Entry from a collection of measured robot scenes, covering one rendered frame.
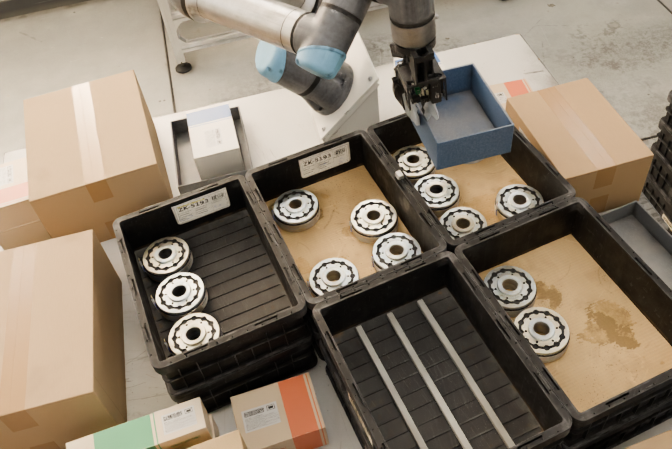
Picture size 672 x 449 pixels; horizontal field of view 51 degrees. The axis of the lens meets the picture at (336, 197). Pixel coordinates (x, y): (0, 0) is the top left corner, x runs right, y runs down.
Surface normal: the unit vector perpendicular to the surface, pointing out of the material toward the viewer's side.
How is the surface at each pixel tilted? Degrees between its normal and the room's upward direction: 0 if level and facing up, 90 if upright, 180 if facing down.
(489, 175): 0
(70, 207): 90
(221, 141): 0
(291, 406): 0
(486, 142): 90
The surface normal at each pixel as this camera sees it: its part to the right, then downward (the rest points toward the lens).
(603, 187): 0.26, 0.69
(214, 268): -0.09, -0.67
